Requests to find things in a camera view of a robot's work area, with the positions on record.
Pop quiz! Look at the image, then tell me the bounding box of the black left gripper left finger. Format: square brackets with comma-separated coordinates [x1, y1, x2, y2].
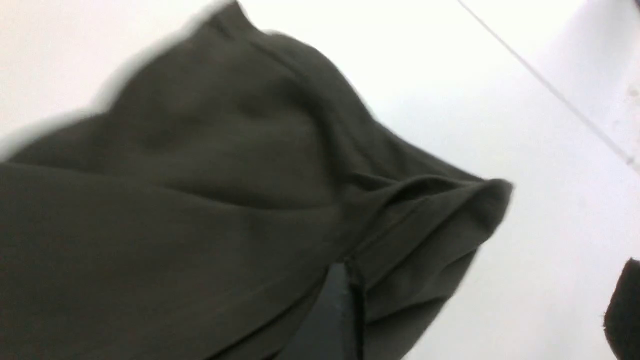
[275, 260, 366, 360]

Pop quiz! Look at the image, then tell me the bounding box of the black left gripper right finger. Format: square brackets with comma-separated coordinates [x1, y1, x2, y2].
[603, 258, 640, 360]

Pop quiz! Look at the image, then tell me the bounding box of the dark gray long-sleeve shirt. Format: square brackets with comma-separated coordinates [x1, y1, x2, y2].
[1, 1, 513, 360]

